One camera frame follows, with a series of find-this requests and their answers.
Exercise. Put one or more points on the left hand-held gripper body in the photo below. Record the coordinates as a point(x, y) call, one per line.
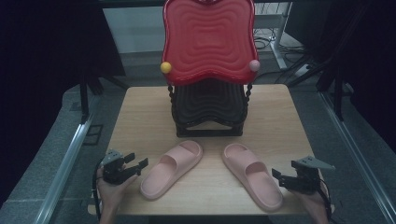
point(113, 169)

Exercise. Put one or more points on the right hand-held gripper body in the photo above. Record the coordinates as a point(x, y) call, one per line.
point(308, 182)

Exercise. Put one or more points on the pink slipper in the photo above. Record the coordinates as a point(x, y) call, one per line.
point(162, 183)
point(267, 193)

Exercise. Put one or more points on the red and black shoe rack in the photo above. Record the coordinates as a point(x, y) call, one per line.
point(211, 40)

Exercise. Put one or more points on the person's right hand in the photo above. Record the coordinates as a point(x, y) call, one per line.
point(316, 203)

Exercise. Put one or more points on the person's left hand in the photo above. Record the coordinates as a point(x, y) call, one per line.
point(110, 194)

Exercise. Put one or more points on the black metal stand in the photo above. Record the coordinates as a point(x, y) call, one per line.
point(84, 99)
point(337, 99)

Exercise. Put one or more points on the white power strip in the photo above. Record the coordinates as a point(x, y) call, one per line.
point(301, 70)

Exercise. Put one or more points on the dark curtain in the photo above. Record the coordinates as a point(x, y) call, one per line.
point(370, 62)
point(40, 62)

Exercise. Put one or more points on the white desk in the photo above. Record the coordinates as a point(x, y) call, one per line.
point(134, 29)

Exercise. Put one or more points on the black floor bracket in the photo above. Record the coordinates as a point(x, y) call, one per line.
point(92, 135)

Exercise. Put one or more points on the aluminium rail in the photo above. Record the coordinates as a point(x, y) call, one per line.
point(67, 168)
point(358, 155)

